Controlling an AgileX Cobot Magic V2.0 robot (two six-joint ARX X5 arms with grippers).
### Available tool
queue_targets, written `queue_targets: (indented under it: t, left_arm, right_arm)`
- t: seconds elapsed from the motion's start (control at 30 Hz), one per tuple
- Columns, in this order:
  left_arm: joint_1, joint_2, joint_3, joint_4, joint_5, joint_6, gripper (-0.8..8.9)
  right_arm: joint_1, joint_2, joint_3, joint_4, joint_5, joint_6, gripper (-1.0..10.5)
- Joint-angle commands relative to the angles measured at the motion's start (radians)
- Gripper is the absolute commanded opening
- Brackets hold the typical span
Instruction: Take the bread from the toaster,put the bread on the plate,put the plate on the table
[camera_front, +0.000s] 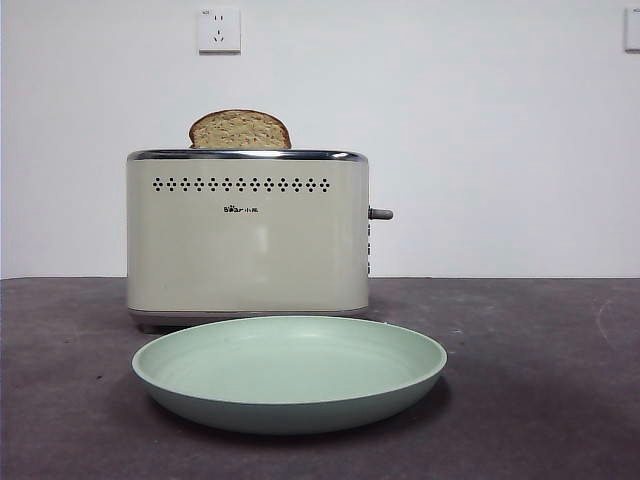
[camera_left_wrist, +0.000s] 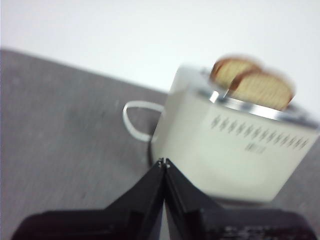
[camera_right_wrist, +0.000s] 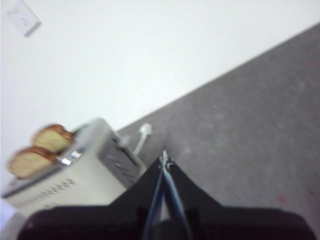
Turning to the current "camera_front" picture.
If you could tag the pale green round plate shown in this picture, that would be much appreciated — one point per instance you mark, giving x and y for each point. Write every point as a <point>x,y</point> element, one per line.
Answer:
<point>290,370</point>

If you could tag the large brown bread slice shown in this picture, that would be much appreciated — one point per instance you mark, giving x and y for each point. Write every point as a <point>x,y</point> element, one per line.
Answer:
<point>240,132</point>

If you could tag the cream two-slot toaster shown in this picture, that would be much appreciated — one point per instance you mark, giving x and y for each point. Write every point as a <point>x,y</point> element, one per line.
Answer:
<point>240,260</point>

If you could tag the white wall power socket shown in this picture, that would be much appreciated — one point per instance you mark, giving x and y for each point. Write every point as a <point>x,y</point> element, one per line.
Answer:
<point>220,30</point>

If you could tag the white wall switch plate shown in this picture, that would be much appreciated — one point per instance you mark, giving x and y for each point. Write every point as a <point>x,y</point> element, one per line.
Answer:
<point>633,30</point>

